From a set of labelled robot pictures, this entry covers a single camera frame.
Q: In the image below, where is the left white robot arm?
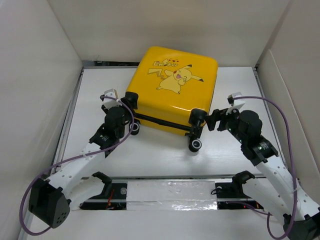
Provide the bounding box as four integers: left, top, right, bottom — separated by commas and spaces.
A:
26, 103, 134, 229

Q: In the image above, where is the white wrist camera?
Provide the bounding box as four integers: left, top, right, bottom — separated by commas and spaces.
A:
225, 92, 245, 115
100, 88, 120, 109

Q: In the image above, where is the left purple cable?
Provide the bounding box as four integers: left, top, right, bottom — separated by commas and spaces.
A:
19, 96, 136, 236

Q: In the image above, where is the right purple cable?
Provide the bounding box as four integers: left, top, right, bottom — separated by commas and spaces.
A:
231, 96, 298, 239

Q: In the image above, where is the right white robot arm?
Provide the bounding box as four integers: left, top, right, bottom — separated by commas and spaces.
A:
206, 108, 320, 240

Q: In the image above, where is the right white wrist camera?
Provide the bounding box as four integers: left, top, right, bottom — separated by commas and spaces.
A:
225, 92, 245, 115

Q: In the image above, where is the purple cable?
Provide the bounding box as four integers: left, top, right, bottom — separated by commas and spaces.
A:
19, 96, 136, 236
231, 96, 298, 239

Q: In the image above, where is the aluminium mounting rail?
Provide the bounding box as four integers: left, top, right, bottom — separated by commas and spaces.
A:
29, 174, 303, 211

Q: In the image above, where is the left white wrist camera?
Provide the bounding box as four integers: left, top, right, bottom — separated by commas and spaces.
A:
100, 88, 120, 109

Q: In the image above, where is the yellow suitcase with grey lining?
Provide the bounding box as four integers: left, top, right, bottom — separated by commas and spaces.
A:
123, 46, 219, 153

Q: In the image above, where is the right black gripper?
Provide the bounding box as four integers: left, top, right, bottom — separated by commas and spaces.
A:
203, 104, 247, 144

